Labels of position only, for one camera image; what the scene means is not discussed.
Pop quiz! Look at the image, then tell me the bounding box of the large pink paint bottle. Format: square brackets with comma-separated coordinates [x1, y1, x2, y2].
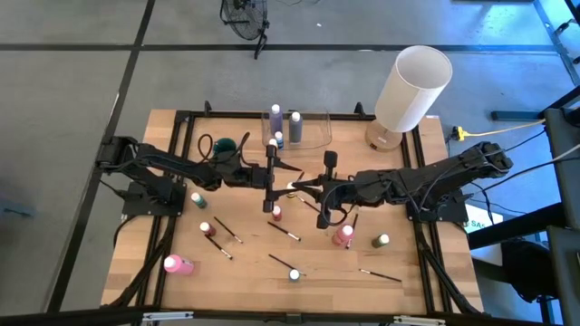
[162, 254, 196, 276]

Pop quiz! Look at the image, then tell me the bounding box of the large slate grey paint bottle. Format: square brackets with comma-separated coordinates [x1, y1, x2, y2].
[288, 110, 304, 145]

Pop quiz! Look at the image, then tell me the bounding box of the white shade wooden base lamp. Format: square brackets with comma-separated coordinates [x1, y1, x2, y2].
[364, 44, 454, 153]

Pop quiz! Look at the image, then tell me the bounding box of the small teal paint bottle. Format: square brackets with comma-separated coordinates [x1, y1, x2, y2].
[189, 191, 209, 210]

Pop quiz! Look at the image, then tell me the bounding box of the black chair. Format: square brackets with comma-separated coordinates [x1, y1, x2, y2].
[470, 237, 561, 304]

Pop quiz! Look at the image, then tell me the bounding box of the clear plastic bin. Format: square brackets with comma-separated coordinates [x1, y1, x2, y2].
[261, 110, 334, 153]

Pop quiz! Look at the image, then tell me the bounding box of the black handled paint brush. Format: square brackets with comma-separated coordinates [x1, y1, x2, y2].
[267, 253, 307, 277]
[213, 216, 244, 245]
[358, 268, 403, 283]
[345, 213, 360, 251]
[296, 195, 321, 214]
[202, 235, 235, 261]
[266, 220, 303, 243]

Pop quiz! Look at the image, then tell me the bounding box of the dark desk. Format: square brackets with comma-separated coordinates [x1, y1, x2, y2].
[466, 85, 580, 326]

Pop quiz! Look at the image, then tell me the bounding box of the black floor fan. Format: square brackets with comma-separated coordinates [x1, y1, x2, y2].
[219, 0, 271, 61]

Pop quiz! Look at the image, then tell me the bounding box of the silver metal frame bracket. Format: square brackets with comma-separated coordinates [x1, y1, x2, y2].
[392, 315, 448, 326]
[142, 311, 195, 322]

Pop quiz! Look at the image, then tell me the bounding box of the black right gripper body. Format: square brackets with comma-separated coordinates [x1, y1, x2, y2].
[316, 150, 359, 229]

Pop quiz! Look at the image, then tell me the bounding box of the yellow extension cord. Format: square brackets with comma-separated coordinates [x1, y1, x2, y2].
[455, 118, 547, 141]

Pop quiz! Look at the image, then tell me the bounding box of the large purple paint bottle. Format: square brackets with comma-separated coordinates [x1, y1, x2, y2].
[269, 103, 285, 137]

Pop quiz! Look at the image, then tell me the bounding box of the grey office chair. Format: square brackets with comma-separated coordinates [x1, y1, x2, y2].
[555, 18, 580, 64]

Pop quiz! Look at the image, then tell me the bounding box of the teal green plastic cup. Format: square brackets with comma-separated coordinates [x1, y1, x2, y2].
[212, 137, 239, 158]

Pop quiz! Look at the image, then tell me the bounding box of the white labelled box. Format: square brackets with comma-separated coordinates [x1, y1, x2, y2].
[462, 203, 505, 235]

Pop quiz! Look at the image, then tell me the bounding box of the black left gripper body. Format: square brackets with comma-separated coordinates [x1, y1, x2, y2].
[250, 143, 278, 214]

